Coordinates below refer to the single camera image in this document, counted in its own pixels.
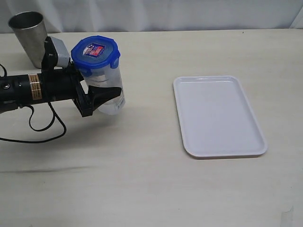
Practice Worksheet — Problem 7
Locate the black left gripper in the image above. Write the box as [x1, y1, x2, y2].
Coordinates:
[41, 37, 122, 117]

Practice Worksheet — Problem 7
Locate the clear plastic tall container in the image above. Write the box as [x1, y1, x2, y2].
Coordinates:
[84, 65, 125, 115]

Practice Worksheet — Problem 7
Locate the blue snap-lock container lid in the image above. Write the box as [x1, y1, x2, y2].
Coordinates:
[71, 35, 121, 77]

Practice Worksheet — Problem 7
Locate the stainless steel cup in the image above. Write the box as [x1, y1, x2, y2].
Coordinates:
[8, 11, 47, 69]

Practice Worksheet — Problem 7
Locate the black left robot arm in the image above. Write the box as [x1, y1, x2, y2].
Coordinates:
[0, 36, 122, 117]

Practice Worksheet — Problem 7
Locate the white backdrop curtain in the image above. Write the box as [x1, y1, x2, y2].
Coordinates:
[0, 0, 303, 33]

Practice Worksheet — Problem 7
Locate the white rectangular plastic tray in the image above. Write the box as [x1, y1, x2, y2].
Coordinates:
[173, 75, 268, 159]

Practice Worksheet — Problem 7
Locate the black cable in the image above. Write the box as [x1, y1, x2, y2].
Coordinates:
[0, 63, 67, 144]

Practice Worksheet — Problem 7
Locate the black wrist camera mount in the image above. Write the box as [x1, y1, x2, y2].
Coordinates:
[49, 36, 70, 68]

